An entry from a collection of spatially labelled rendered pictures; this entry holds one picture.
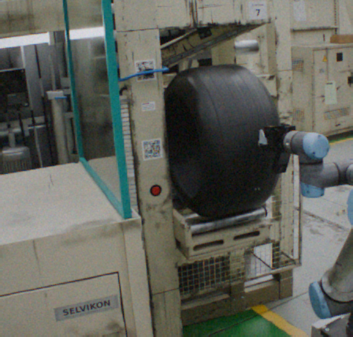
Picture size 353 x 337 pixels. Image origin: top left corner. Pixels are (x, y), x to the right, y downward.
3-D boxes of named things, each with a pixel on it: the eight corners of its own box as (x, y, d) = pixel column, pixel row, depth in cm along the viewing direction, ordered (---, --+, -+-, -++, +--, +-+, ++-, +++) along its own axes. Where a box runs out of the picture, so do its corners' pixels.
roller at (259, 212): (183, 231, 197) (187, 238, 193) (183, 222, 195) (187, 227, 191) (261, 213, 208) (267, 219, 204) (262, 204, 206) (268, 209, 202)
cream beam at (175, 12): (142, 33, 202) (139, -3, 198) (126, 33, 225) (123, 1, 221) (273, 24, 221) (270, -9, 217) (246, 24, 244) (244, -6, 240)
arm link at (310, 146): (310, 164, 143) (309, 135, 142) (290, 160, 154) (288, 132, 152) (332, 160, 146) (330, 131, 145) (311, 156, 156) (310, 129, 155)
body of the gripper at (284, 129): (281, 123, 170) (301, 124, 159) (283, 148, 171) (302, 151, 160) (261, 126, 168) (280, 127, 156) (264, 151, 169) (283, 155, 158)
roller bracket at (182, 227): (185, 249, 189) (183, 224, 187) (152, 213, 225) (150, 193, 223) (194, 246, 190) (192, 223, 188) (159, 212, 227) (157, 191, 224)
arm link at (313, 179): (339, 194, 149) (338, 158, 147) (306, 200, 147) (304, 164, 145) (327, 190, 157) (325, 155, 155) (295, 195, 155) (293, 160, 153)
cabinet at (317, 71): (313, 146, 629) (312, 46, 595) (284, 138, 678) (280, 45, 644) (360, 135, 671) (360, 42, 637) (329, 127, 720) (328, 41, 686)
